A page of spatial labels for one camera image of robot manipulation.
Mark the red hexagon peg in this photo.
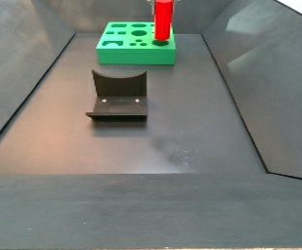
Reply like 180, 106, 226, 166
154, 0, 174, 41

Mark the green shape sorting board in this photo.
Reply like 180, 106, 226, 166
96, 21, 177, 65

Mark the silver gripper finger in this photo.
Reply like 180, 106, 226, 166
152, 0, 156, 15

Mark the black curved holder stand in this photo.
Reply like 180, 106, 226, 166
86, 70, 149, 119

